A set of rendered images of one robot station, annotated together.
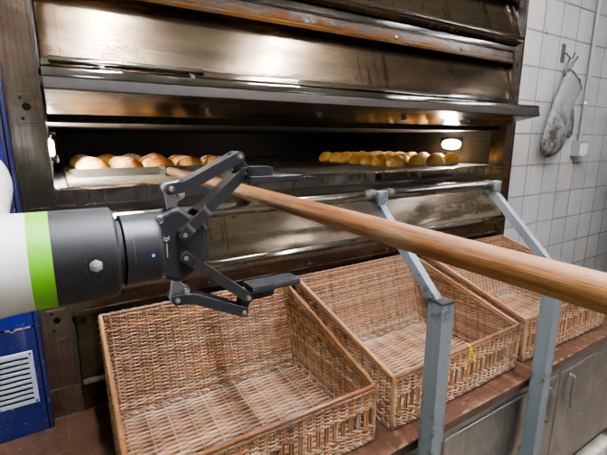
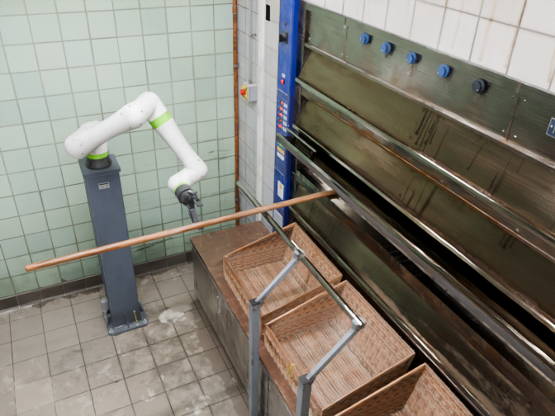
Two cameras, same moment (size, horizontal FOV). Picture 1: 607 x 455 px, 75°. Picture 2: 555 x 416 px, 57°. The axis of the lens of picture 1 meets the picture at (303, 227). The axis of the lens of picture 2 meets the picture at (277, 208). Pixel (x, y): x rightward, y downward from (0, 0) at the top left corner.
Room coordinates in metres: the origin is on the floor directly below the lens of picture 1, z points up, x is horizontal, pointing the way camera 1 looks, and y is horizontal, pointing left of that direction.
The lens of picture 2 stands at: (1.04, -2.05, 2.56)
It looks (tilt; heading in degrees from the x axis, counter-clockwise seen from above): 32 degrees down; 94
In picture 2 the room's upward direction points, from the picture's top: 2 degrees clockwise
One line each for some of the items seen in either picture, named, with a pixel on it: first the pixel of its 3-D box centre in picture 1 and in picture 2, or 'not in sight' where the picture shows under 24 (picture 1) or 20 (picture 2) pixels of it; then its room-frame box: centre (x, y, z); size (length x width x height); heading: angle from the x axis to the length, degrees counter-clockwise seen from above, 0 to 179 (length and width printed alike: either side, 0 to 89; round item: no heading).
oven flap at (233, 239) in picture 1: (349, 218); (386, 281); (1.43, -0.17, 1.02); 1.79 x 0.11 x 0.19; 122
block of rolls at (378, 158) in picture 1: (386, 157); not in sight; (2.11, -0.43, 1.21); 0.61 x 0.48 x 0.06; 32
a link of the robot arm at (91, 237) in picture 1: (88, 253); (185, 194); (0.39, 0.22, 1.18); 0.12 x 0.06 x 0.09; 32
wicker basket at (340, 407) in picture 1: (231, 375); (279, 275); (0.90, 0.18, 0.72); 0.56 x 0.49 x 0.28; 121
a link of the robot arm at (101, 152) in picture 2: not in sight; (93, 139); (-0.17, 0.44, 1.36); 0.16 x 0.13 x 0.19; 82
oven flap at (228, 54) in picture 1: (353, 66); (405, 185); (1.43, -0.17, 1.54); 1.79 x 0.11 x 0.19; 122
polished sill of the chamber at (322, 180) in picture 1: (346, 178); (395, 257); (1.45, -0.16, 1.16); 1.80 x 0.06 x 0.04; 122
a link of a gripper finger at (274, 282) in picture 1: (272, 282); not in sight; (0.49, 0.04, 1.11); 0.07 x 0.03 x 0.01; 122
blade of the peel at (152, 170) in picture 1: (152, 166); not in sight; (1.55, 0.58, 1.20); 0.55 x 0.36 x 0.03; 122
